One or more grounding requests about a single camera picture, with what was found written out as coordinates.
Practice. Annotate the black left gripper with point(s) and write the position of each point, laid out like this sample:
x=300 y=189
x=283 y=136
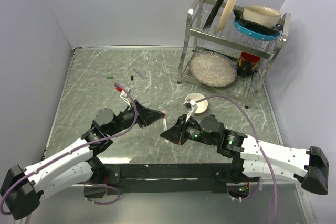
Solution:
x=145 y=116

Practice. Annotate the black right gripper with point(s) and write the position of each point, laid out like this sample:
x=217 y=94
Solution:
x=178 y=134

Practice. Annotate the white orange marker pen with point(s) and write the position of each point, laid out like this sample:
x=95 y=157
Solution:
x=165 y=127

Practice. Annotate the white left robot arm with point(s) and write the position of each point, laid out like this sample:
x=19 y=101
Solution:
x=23 y=189

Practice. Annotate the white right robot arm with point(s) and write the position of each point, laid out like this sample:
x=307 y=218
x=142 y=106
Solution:
x=252 y=158

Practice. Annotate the purple pen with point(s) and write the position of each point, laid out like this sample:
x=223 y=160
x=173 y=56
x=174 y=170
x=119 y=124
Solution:
x=139 y=73

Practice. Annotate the red floral bowl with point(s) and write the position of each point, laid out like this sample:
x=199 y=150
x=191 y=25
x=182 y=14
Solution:
x=201 y=106

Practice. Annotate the speckled round plate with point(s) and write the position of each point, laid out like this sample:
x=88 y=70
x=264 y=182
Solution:
x=213 y=69

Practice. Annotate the steel dish rack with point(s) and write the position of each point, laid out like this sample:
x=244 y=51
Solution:
x=229 y=42

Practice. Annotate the red black mug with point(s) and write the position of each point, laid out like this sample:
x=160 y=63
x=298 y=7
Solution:
x=247 y=64

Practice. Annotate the blue dotted dish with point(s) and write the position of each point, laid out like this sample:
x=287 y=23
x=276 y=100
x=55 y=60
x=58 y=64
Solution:
x=254 y=34

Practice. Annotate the black dish on rack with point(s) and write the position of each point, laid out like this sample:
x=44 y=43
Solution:
x=255 y=27

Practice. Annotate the beige plate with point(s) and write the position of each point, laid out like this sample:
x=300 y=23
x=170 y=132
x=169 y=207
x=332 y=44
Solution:
x=225 y=15

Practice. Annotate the cream bowl on rack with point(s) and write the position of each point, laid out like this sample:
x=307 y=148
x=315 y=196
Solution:
x=262 y=15

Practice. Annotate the black square plate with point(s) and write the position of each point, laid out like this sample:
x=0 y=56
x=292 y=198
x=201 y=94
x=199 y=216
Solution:
x=212 y=14

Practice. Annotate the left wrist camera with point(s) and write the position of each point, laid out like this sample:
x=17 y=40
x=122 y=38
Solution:
x=125 y=94

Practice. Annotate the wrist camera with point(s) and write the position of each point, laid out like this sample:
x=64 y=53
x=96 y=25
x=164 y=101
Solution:
x=191 y=105
x=125 y=94

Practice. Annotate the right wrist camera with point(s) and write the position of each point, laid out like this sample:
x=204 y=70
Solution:
x=191 y=105

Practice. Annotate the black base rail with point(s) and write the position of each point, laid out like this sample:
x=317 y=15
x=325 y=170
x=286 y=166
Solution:
x=170 y=178

